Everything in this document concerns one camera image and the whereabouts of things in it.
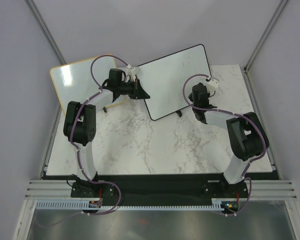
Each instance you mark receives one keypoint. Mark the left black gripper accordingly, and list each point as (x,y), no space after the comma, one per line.
(137,89)

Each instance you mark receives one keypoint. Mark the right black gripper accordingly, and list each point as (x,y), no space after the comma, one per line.
(208,93)

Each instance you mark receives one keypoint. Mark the black framed whiteboard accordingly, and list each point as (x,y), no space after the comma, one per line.
(163,79)

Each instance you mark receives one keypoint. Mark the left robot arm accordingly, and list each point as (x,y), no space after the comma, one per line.
(80,125)

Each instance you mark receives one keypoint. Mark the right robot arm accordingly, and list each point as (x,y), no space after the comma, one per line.
(247,141)

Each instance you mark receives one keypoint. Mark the wood framed whiteboard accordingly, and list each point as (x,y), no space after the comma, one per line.
(73,81)

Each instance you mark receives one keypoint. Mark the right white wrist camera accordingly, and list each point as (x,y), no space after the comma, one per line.
(212,84)

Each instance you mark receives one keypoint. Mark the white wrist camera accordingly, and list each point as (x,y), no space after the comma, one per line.
(132,70)
(212,84)

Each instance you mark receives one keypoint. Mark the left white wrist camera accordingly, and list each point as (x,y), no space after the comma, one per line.
(132,70)

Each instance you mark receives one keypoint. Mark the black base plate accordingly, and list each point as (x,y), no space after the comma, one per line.
(173,200)

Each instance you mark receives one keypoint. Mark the white slotted cable duct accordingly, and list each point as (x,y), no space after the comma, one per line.
(86,205)

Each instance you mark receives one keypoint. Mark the aluminium front rail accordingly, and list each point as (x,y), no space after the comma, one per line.
(257,189)

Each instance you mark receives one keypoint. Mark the right aluminium frame post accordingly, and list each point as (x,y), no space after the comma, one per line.
(266,33)

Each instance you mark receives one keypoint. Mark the aluminium frame post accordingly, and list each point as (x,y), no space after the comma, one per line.
(266,33)
(45,30)

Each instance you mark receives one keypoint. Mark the left aluminium frame post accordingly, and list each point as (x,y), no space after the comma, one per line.
(45,30)

